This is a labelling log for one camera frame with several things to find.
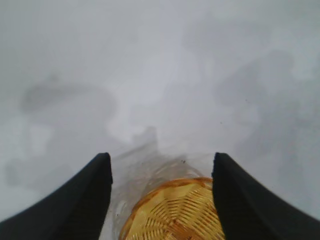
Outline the yellow woven wicker basket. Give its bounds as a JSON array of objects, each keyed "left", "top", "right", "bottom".
[{"left": 119, "top": 176, "right": 226, "bottom": 240}]

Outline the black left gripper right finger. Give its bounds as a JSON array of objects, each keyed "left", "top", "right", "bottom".
[{"left": 211, "top": 151, "right": 320, "bottom": 240}]

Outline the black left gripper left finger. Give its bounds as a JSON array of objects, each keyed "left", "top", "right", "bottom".
[{"left": 0, "top": 151, "right": 114, "bottom": 240}]

